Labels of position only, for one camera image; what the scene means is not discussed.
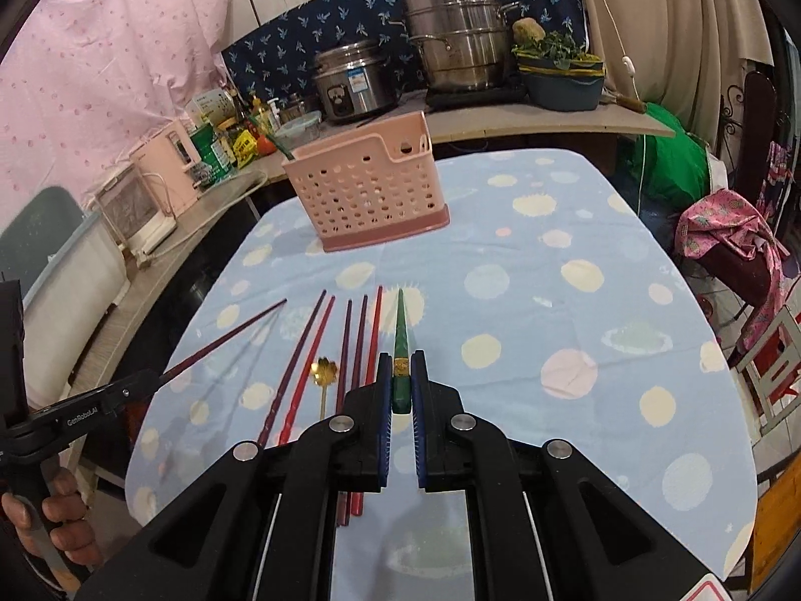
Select white and green carton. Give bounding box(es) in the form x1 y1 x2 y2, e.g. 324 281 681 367
184 89 236 127

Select green leafy vegetables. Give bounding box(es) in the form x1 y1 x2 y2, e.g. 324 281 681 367
512 29 603 70

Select navy leaf-print cloth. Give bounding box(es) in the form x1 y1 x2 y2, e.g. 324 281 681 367
222 0 589 121

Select yellow snack packet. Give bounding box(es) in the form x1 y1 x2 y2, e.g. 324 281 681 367
233 130 261 168

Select red and grey stool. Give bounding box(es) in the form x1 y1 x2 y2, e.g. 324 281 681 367
734 307 801 440

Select blue basin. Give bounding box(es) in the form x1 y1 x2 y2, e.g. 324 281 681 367
518 66 607 112

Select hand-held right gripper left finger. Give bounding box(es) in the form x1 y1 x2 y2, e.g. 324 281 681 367
75 351 395 601

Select pink perforated utensil basket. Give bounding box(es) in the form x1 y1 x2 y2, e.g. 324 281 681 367
281 111 452 254

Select white cord with switch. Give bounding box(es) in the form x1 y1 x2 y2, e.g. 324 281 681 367
588 0 642 114

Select blue polka dot tablecloth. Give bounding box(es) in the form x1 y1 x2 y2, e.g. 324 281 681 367
125 149 761 601

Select person's left hand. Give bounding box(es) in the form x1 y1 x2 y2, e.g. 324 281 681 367
0 468 105 575

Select dark wooden chair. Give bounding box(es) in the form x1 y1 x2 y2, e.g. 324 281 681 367
718 69 790 201

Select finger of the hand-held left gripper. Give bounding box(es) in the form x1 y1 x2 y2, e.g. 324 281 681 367
0 369 168 463

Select pink electric kettle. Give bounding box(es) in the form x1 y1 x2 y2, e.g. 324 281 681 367
130 122 202 215

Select dark maroon chopstick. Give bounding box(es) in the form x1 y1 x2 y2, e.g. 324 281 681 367
349 294 369 392
256 289 327 447
338 299 353 527

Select gold flower-shaped spoon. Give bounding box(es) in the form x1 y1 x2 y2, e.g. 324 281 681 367
313 357 339 422

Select green plastic bag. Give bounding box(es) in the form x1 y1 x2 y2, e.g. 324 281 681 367
616 102 712 202

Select dark brown chopstick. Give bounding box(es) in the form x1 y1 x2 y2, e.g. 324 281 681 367
164 299 287 384

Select clear container with blue lid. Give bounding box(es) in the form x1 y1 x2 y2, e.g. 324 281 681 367
273 111 324 149

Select wooden-handled knife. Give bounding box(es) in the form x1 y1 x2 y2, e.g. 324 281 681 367
601 91 647 115

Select beige curtain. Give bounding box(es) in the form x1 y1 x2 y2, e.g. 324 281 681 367
568 0 778 146

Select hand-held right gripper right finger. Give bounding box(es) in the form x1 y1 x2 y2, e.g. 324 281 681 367
410 351 730 601

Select pink pineapple-print cloth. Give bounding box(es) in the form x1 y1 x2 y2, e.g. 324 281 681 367
674 191 787 353

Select white power cord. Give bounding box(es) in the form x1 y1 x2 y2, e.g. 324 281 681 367
133 170 270 265

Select yellow basin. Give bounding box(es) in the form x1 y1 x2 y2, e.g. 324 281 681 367
516 53 605 77

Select red chopstick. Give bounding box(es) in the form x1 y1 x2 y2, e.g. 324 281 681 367
353 286 384 517
278 296 337 447

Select pink dotted sheet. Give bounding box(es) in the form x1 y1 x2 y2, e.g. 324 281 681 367
0 0 246 232

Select steel rice cooker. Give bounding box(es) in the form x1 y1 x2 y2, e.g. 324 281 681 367
311 41 402 124

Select large steel steamer pot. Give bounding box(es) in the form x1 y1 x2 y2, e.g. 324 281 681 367
388 0 522 93

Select black induction cooker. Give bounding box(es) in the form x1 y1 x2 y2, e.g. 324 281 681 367
426 83 530 112

